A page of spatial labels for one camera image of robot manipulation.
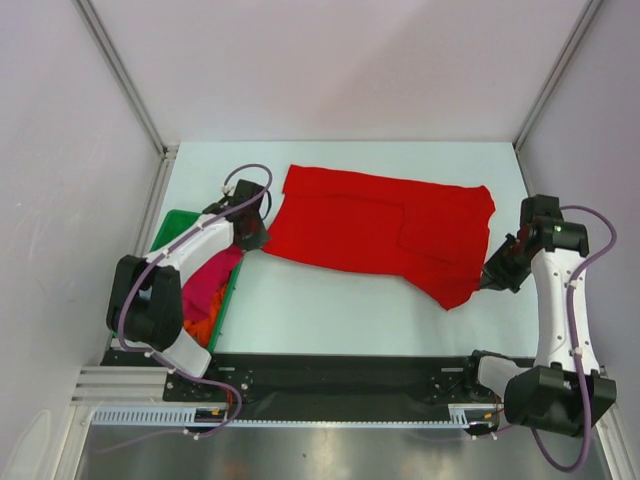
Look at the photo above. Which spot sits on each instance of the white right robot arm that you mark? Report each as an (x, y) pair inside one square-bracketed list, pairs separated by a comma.
[(563, 392)]

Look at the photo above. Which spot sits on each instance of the green plastic bin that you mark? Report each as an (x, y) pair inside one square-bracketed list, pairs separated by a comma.
[(175, 223)]

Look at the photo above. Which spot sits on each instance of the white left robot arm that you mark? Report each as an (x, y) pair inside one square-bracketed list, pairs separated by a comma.
[(153, 296)]

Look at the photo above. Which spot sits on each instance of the right aluminium corner post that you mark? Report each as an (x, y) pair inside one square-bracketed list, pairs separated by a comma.
[(573, 42)]

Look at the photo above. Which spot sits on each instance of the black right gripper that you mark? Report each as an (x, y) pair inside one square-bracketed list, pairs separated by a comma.
[(505, 267)]

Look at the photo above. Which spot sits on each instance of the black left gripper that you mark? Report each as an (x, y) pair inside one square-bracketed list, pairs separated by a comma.
[(258, 241)]

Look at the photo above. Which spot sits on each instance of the magenta t shirt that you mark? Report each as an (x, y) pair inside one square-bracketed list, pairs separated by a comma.
[(205, 282)]

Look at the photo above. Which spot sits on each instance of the red t shirt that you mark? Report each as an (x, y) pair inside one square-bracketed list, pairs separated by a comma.
[(434, 236)]

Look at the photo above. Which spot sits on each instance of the orange t shirt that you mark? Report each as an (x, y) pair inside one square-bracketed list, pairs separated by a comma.
[(201, 327)]

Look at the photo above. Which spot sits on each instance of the left aluminium corner post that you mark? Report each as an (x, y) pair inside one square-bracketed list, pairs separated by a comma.
[(113, 60)]

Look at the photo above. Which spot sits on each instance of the white slotted cable duct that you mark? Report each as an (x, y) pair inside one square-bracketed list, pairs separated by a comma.
[(453, 416)]

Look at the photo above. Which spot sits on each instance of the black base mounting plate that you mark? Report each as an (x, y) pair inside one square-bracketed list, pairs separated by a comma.
[(344, 386)]

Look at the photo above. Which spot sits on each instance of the aluminium corner post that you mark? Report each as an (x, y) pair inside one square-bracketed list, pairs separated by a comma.
[(113, 60), (573, 42)]

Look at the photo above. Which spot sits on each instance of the aluminium frame rail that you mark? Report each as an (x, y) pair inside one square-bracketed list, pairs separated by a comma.
[(107, 385)]

